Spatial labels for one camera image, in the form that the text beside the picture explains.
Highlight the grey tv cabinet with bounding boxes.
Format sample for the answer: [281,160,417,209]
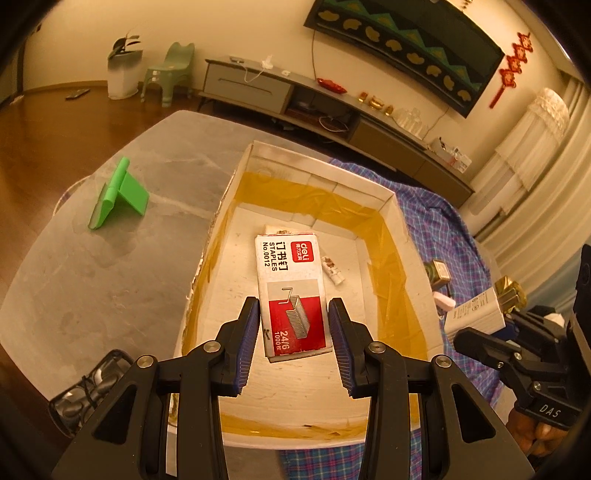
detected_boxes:
[199,58,473,208]

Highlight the white trash bin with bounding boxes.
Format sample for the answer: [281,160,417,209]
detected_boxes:
[107,33,143,100]

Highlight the green phone stand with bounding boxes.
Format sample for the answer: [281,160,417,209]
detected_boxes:
[88,157,149,230]

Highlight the person's right hand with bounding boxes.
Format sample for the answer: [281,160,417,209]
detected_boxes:
[506,408,568,458]

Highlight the black eyeglasses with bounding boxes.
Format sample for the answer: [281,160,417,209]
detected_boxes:
[48,349,133,438]

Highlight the white cardboard box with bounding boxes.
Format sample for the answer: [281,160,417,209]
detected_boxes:
[176,142,444,450]

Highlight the green plastic chair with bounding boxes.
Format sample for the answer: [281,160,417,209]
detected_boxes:
[140,42,195,108]

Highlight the white pink stapler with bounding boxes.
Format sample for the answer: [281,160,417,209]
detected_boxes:
[433,291,457,313]

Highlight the red white staples box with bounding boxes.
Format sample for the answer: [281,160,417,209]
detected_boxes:
[254,234,332,363]

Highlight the clear glass cups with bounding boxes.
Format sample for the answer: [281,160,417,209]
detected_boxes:
[393,108,427,139]

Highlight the remote control on floor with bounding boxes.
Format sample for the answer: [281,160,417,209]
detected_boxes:
[65,88,91,101]

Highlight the white power adapter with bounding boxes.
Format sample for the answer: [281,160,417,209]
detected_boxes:
[444,287,506,342]

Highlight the wall television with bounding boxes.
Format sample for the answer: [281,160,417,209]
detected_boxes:
[304,0,505,117]

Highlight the red chinese knot ornament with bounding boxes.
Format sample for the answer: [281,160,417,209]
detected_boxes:
[489,32,534,109]

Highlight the gold glass jar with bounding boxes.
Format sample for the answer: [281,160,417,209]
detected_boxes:
[494,276,528,314]

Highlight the blue plaid cloth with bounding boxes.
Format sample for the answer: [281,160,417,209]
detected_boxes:
[278,157,505,480]

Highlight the gold square tin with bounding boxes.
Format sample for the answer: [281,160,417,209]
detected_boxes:
[424,259,452,291]

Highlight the white curtain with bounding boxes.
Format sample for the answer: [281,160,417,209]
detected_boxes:
[460,78,590,294]

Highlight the red tray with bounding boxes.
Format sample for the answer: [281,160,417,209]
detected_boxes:
[317,78,348,95]

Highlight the white gold tissue pack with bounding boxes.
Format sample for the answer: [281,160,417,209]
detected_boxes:
[263,224,307,236]

